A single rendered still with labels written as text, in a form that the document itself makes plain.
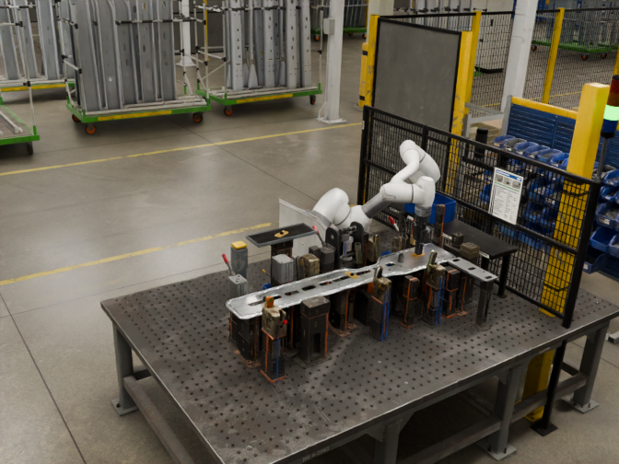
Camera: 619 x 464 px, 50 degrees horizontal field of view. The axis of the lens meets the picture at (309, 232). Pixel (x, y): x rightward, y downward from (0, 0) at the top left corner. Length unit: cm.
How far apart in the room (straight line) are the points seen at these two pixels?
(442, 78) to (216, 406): 370
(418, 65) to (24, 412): 411
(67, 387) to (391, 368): 213
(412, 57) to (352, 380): 359
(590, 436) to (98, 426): 287
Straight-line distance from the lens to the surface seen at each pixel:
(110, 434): 413
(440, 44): 590
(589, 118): 368
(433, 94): 598
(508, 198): 402
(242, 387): 320
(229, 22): 1119
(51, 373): 471
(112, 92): 1010
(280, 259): 343
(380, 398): 318
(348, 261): 377
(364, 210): 433
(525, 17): 789
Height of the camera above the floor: 261
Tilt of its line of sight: 23 degrees down
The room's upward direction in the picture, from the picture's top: 2 degrees clockwise
